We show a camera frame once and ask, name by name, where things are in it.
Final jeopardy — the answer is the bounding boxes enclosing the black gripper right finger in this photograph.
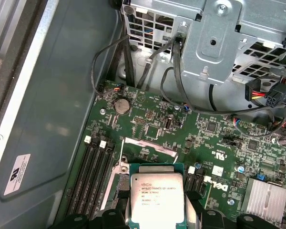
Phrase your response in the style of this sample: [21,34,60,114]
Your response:
[184,190,265,229]

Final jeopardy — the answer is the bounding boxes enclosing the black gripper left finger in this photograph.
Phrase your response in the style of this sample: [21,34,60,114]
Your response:
[51,190,132,229]

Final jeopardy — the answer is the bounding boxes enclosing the silver CPU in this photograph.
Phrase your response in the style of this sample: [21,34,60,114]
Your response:
[128,163,189,229]

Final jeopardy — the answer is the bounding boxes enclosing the metal socket cover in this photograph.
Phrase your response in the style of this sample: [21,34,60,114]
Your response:
[120,136,181,167]

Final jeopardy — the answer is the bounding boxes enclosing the RAM slot white clips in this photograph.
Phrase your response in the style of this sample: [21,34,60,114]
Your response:
[67,135,91,217]
[85,140,107,221]
[187,166,196,193]

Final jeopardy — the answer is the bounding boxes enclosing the white board sticker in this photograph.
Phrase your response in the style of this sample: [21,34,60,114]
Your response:
[208,167,225,177]

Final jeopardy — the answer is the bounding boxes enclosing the silver chipset heat sink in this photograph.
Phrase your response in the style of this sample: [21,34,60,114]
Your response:
[240,177,286,224]

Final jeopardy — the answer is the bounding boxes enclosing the green motherboard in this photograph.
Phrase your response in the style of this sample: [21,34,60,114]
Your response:
[61,80,286,229]

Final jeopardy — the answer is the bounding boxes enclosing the white case label sticker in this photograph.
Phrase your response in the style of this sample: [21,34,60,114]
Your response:
[3,154,31,196]

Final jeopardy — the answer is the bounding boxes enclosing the round coin battery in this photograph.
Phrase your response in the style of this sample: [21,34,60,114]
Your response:
[113,96,131,115]

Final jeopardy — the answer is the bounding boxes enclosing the black PC case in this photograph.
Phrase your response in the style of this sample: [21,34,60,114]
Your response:
[0,0,286,229]

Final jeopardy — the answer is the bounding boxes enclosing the black power plug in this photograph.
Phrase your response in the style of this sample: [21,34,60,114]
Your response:
[264,81,286,108]

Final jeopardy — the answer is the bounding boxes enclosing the metal drive cage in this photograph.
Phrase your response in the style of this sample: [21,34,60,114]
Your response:
[120,0,286,84]

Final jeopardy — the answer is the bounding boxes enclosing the black wire connector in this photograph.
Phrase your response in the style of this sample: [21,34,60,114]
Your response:
[244,78,263,102]

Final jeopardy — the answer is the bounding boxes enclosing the black SATA cable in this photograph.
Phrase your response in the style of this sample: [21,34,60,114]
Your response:
[172,35,286,116]

